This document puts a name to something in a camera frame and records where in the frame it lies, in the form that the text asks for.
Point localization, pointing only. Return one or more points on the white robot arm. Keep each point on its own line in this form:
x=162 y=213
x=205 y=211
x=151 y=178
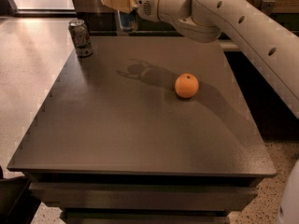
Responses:
x=270 y=47

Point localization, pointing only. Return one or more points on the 7up can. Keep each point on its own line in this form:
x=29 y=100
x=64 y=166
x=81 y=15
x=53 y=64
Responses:
x=80 y=37

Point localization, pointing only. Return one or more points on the orange fruit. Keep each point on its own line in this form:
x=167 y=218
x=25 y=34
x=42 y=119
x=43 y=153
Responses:
x=186 y=86

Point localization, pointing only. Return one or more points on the redbull can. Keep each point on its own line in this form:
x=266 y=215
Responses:
x=128 y=21

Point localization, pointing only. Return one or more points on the grey drawer cabinet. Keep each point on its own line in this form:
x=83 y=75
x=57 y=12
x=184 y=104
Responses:
x=114 y=144

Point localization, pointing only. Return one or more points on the right metal bracket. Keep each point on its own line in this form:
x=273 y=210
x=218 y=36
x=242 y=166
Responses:
x=267 y=6

